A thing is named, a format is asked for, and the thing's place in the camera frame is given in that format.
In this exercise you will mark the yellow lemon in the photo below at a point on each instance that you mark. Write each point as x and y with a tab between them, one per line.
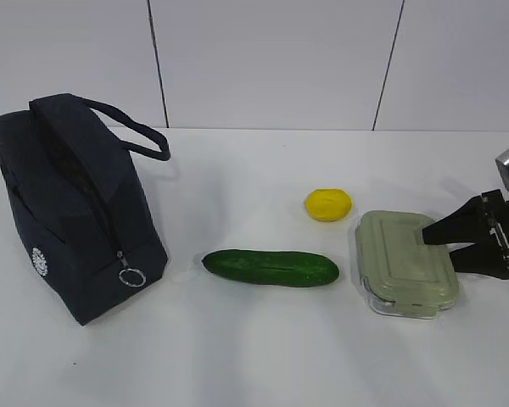
328	205

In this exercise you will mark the green cucumber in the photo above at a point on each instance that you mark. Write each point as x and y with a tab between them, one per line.
272	268

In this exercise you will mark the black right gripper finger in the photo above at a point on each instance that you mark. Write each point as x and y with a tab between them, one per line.
480	259
468	224

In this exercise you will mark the glass container with green lid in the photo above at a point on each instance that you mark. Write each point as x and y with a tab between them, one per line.
402	275

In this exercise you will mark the navy blue lunch bag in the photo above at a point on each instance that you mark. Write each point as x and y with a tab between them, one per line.
78	204

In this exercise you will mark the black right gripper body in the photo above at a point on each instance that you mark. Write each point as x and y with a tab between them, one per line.
497	211

